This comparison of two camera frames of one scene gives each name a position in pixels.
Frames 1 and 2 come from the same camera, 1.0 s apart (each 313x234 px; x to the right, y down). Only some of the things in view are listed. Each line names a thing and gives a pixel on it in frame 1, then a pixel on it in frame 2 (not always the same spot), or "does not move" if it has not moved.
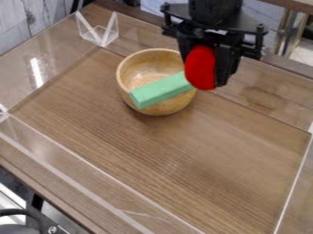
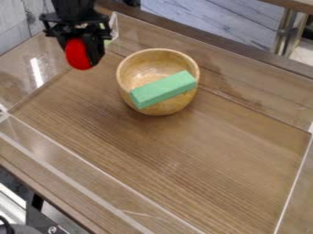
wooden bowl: x=146 y=67 does not move
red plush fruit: x=200 y=67 → x=77 y=55
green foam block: x=162 y=90 does not move
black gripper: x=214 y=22 → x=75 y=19
